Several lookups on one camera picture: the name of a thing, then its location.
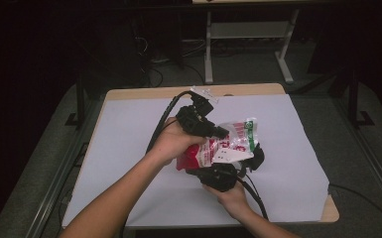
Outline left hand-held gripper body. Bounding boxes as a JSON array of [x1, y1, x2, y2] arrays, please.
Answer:
[[175, 85, 220, 138]]

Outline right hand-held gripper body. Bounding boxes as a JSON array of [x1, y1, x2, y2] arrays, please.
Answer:
[[198, 146, 251, 193]]

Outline pink plastic bag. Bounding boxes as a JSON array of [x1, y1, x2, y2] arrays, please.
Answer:
[[176, 116, 259, 173]]

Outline person's right hand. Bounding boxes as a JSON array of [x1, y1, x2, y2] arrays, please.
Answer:
[[202, 180, 249, 221]]

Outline person's left hand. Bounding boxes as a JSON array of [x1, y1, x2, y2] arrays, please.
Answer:
[[150, 116, 208, 167]]

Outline wooden table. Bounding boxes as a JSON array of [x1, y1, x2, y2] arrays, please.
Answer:
[[62, 82, 340, 232]]

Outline white paper sheet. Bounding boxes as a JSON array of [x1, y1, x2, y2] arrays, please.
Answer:
[[63, 93, 330, 228]]

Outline black metal stand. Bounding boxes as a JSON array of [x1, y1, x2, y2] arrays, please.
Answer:
[[64, 73, 87, 129], [346, 68, 375, 129]]

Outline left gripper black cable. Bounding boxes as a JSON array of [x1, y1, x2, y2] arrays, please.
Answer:
[[145, 90, 193, 156]]

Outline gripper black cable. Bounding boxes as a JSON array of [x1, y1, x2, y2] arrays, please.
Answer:
[[236, 174, 382, 230], [145, 90, 193, 156]]

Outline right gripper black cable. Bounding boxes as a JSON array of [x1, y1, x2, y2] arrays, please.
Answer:
[[236, 174, 382, 230]]

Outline floor cables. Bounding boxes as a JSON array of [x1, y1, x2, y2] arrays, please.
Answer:
[[135, 34, 206, 88]]

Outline white metal desk frame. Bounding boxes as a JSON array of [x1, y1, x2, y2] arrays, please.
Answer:
[[191, 0, 332, 84]]

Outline aluminium rail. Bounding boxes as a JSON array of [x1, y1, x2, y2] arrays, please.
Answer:
[[23, 98, 92, 238], [332, 95, 382, 217]]

